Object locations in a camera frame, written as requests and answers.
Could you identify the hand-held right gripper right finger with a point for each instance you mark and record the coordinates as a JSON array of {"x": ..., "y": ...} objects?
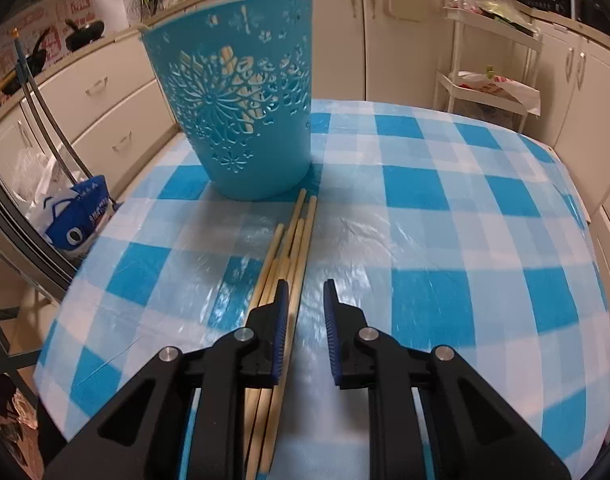
[{"x": 331, "y": 335}]

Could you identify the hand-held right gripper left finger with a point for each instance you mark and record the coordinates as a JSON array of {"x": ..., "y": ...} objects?
[{"x": 280, "y": 335}]

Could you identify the bundle of wooden chopsticks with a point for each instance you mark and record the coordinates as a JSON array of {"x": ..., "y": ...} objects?
[{"x": 300, "y": 245}]

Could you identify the blue perforated plastic basket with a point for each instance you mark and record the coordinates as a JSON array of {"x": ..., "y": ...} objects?
[{"x": 255, "y": 170}]

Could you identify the blue white checked tablecloth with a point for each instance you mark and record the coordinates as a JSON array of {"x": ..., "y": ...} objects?
[{"x": 435, "y": 260}]

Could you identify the blue shopping bag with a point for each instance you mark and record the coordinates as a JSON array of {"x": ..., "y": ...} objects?
[{"x": 70, "y": 220}]

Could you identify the wooden shelf with teal braces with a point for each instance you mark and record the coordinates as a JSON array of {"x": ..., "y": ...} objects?
[{"x": 10, "y": 362}]

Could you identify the cream kitchen base cabinets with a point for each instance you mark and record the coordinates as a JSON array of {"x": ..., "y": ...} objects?
[{"x": 335, "y": 35}]

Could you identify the white red printed plastic bag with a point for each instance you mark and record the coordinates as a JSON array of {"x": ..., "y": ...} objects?
[{"x": 515, "y": 92}]

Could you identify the white rolling cart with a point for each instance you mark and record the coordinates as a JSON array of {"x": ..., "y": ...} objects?
[{"x": 505, "y": 31}]

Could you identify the black wok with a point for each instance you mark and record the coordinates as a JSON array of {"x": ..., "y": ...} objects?
[{"x": 87, "y": 35}]

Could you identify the black frying pan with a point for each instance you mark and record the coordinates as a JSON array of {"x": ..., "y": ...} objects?
[{"x": 37, "y": 60}]

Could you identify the red white wall stickers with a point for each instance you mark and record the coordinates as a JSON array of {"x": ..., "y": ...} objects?
[{"x": 75, "y": 5}]

